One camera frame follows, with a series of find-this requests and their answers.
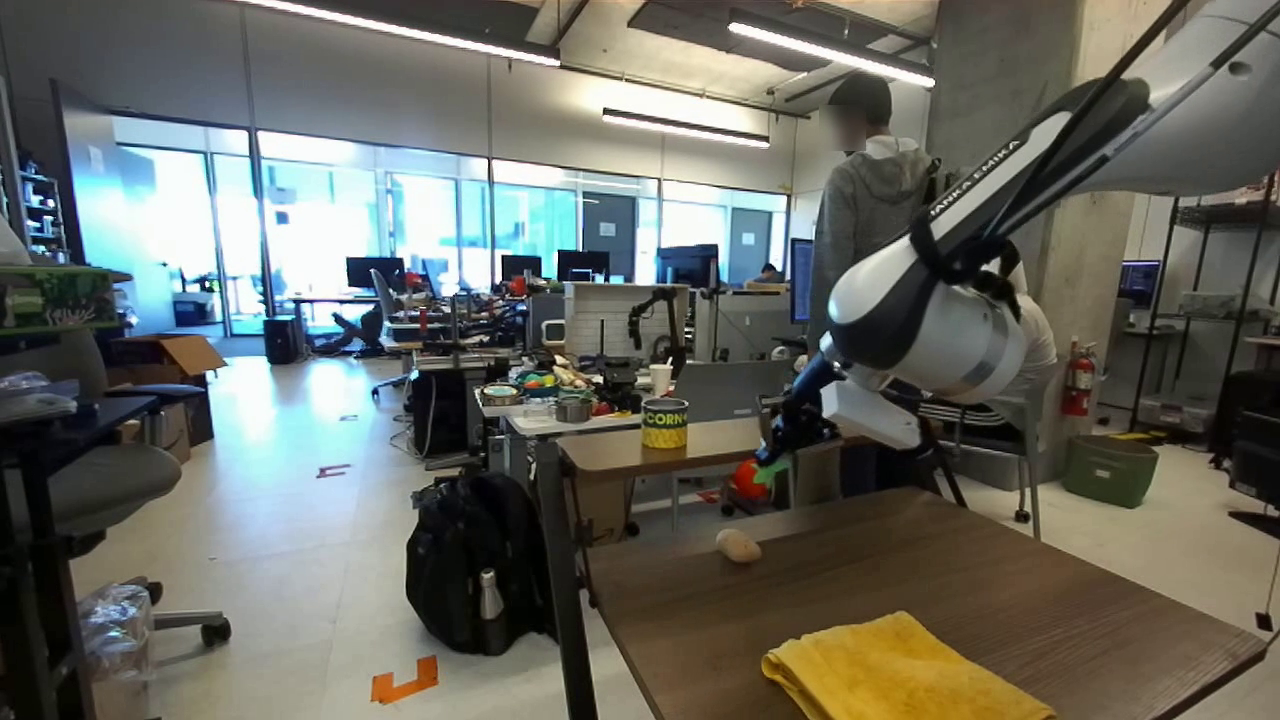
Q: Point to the black desk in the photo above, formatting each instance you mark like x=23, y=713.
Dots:
x=40, y=602

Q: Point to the person in grey hoodie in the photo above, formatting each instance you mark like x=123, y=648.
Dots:
x=874, y=187

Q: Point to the blue screen monitor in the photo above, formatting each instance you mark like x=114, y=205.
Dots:
x=803, y=282

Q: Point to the beige plush toy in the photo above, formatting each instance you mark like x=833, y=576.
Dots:
x=736, y=545

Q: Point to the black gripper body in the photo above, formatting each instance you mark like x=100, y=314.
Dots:
x=803, y=422

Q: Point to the white desk partition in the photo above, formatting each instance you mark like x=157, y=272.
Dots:
x=602, y=321

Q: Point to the blue box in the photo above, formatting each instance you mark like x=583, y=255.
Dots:
x=1140, y=278

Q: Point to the green plastic crate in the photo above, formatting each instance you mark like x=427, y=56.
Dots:
x=60, y=285

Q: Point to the orange floor marker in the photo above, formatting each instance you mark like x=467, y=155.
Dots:
x=385, y=691

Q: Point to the open cardboard box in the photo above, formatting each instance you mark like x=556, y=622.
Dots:
x=182, y=356

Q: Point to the yellow green jar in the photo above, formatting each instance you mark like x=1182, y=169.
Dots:
x=667, y=431

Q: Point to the black table leg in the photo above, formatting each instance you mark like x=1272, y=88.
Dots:
x=585, y=666

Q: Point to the red fire extinguisher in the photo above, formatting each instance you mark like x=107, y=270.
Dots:
x=1078, y=385

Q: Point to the brown wooden side table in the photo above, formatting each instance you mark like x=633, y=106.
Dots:
x=667, y=445

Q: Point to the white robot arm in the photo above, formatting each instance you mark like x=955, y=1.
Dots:
x=960, y=343

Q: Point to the red plush tomato toy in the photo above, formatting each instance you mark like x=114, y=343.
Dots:
x=748, y=488

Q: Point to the black trash bin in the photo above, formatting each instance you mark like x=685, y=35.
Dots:
x=283, y=343

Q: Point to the dark computer monitor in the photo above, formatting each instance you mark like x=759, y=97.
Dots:
x=585, y=266
x=374, y=272
x=520, y=266
x=688, y=266

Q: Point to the yellow towel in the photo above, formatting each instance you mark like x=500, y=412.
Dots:
x=883, y=666

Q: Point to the black backpack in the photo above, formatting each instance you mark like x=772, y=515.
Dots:
x=467, y=563

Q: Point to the clear plastic bottle bag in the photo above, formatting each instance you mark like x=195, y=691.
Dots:
x=119, y=644

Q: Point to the green storage bin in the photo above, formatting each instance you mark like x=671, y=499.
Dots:
x=1108, y=470

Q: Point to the black metal shelf rack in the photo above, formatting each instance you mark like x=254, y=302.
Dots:
x=1254, y=424

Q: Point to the ceiling light bar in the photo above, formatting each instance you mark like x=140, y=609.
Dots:
x=685, y=130
x=400, y=28
x=833, y=52

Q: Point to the white desk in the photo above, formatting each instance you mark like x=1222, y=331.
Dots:
x=542, y=424

